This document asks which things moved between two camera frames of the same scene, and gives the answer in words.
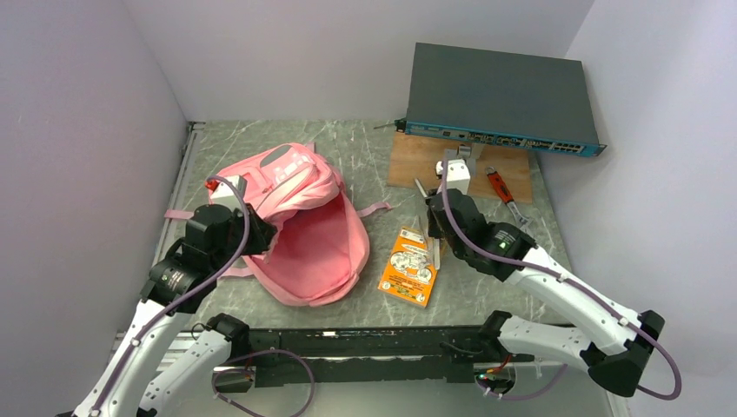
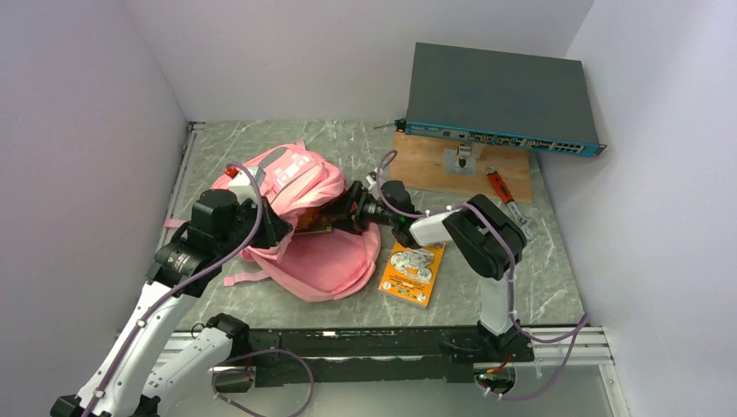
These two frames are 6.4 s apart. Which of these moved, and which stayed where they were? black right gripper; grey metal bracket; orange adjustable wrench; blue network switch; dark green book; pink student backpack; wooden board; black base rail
Moved: pink student backpack; black right gripper; dark green book
Stayed: black base rail; wooden board; blue network switch; grey metal bracket; orange adjustable wrench
